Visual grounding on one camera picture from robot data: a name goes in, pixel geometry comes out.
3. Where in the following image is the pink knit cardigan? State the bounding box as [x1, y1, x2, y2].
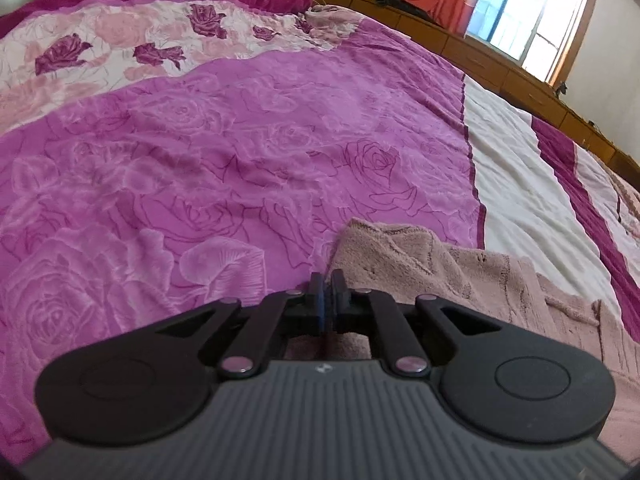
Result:
[284, 216, 640, 453]

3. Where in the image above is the striped pink magenta bedspread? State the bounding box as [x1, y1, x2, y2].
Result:
[1, 0, 639, 463]

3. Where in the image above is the long wooden drawer cabinet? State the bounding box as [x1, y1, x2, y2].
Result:
[316, 0, 639, 188]

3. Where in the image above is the black item on cabinet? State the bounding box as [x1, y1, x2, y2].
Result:
[374, 0, 431, 21]

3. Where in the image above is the window with wooden frame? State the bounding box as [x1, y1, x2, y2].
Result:
[466, 0, 596, 86]

